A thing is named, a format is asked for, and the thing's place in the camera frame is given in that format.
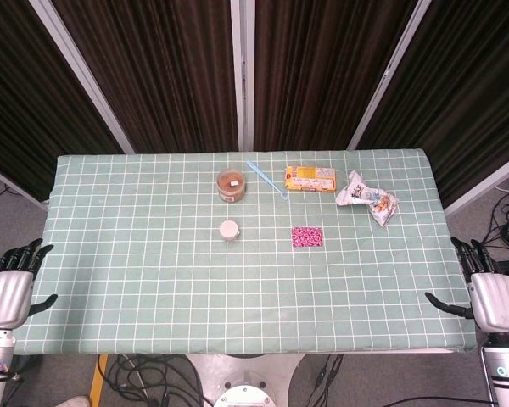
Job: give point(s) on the clear jar with brown snacks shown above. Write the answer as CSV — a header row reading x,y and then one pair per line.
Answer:
x,y
231,186

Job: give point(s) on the dark ribbed partition panel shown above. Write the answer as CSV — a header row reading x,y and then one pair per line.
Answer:
x,y
322,76
25,85
161,76
471,85

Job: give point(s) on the white partition frame post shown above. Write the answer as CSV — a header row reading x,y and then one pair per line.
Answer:
x,y
242,76
388,76
84,76

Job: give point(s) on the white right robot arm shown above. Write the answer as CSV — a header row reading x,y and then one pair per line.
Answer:
x,y
505,373

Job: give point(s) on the white partition base rail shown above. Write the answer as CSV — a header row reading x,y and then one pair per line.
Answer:
x,y
17,186
483,183

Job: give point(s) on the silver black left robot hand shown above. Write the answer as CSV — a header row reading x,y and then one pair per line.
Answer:
x,y
6,299

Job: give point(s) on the small white lidded jar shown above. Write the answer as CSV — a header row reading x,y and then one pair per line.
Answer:
x,y
229,231

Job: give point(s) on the yellow biscuit pack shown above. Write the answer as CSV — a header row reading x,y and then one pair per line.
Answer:
x,y
309,179

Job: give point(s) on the light blue plastic stick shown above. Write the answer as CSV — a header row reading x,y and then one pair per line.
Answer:
x,y
265,178

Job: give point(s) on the green checked tablecloth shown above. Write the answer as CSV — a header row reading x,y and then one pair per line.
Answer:
x,y
152,275

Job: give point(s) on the crumpled white snack bag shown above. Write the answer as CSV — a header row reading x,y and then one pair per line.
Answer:
x,y
360,193

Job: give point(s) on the yellow floor tape strip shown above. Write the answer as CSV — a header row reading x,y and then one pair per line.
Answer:
x,y
97,377

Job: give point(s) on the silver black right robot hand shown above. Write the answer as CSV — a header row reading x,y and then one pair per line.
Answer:
x,y
494,303

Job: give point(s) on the pink patterned square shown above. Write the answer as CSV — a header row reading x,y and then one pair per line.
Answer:
x,y
307,237

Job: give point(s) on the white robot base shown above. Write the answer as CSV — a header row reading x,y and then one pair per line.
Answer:
x,y
246,373

